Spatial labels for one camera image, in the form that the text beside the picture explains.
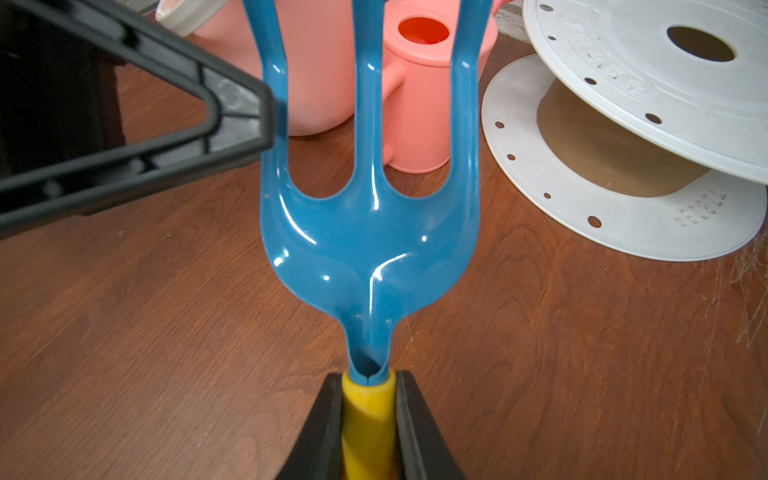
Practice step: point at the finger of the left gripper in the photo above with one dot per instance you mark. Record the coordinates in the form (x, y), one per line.
(100, 107)

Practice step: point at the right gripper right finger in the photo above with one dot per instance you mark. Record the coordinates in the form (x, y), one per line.
(422, 452)

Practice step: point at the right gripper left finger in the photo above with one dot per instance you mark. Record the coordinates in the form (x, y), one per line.
(317, 452)

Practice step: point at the blue fork yellow handle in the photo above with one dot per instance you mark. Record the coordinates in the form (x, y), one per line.
(369, 256)

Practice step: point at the pink plastic bucket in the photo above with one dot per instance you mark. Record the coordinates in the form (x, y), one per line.
(319, 44)

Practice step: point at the pink watering can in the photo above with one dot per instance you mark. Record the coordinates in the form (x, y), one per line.
(418, 37)

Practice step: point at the white cable spool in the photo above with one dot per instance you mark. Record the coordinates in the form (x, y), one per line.
(640, 125)

